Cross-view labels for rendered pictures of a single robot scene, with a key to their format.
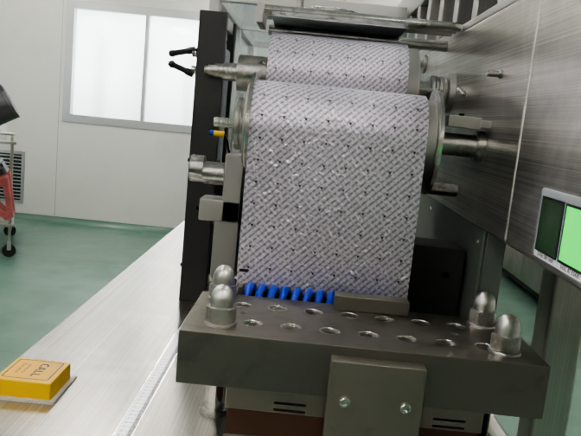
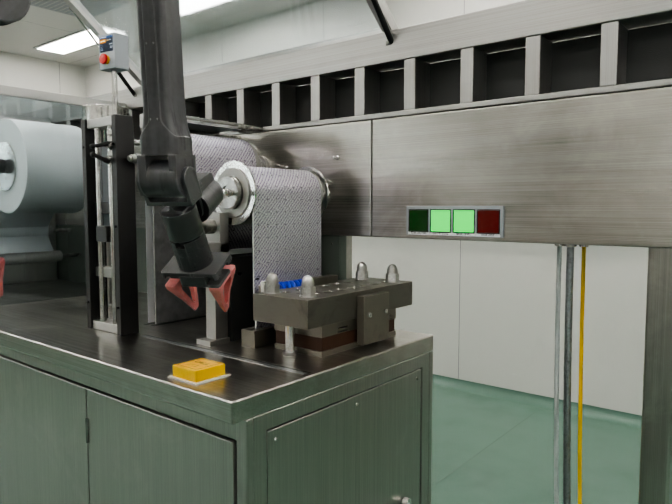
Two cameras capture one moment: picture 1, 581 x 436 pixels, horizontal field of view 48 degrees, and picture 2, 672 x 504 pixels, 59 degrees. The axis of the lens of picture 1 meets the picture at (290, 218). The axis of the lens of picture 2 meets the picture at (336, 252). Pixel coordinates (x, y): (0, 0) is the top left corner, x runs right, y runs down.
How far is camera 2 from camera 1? 1.01 m
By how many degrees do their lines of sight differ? 51
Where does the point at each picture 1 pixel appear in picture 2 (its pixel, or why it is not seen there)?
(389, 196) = (310, 224)
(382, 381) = (378, 301)
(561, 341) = not seen: hidden behind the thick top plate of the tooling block
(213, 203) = (215, 245)
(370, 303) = (325, 279)
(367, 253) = (305, 256)
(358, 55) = (229, 147)
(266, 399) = (335, 327)
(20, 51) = not seen: outside the picture
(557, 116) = (405, 176)
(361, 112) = (294, 180)
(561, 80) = (404, 162)
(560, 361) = not seen: hidden behind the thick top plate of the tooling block
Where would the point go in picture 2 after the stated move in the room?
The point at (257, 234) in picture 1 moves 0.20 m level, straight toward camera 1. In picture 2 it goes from (261, 255) to (332, 260)
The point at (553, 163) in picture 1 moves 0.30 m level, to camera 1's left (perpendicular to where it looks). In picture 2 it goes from (409, 195) to (332, 193)
